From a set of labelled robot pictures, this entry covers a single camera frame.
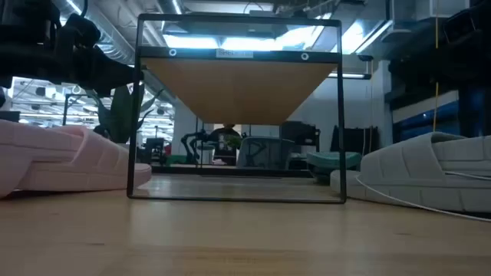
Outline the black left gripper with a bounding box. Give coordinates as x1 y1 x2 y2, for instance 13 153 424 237
57 13 145 97

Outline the grey slipper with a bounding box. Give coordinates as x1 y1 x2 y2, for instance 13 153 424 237
330 131 491 214

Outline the pink slipper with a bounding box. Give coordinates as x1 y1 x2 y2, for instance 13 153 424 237
0 118 153 199

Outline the green slipper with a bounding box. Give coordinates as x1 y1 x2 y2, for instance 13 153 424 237
306 150 363 182

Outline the potted green plant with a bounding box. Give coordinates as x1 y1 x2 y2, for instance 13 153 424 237
86 82 164 151

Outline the ceiling tube light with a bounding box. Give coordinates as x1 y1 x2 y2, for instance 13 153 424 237
328 72 372 81

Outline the person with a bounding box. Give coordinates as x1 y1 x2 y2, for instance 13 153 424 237
209 123 243 166

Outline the black background monitor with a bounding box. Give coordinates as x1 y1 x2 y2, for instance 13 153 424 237
279 120 321 153

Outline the grey mesh office chair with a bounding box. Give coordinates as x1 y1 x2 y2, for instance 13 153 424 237
236 136 296 170

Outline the silver ceiling duct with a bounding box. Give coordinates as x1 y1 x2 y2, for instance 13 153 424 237
53 0 136 65

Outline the thin white cord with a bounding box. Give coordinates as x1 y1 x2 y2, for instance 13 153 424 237
354 170 491 223

